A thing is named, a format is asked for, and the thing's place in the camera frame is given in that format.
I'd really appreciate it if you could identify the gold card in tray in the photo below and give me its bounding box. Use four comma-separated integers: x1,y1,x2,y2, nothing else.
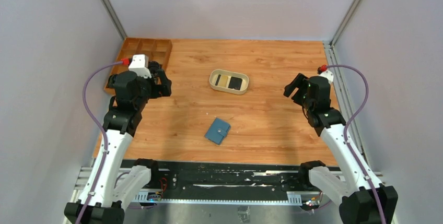
217,75,231,88

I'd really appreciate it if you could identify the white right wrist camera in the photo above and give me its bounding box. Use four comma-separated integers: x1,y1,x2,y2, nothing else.
319,70,334,84

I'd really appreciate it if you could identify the beige oval tray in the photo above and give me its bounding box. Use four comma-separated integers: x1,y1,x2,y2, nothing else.
208,69,250,95

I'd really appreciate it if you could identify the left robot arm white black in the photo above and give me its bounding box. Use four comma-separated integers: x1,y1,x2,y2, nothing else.
64,58,172,223

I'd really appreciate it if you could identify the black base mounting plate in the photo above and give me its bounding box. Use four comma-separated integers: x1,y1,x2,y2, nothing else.
143,161,319,202

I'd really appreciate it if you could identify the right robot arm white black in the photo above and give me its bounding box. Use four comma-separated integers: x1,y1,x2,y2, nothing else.
283,71,398,223

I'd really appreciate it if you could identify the blue leather card holder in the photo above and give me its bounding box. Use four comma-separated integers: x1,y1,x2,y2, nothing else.
204,117,231,145

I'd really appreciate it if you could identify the black card in tray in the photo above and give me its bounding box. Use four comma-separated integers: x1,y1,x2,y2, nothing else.
228,76,243,90

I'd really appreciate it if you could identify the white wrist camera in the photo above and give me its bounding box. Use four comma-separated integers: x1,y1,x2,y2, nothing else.
129,54,152,79
319,70,334,84

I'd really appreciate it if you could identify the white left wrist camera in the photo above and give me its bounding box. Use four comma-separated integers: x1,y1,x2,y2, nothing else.
129,54,152,79

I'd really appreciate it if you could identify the wooden compartment organizer box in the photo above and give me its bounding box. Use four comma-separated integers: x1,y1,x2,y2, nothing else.
103,38,173,95

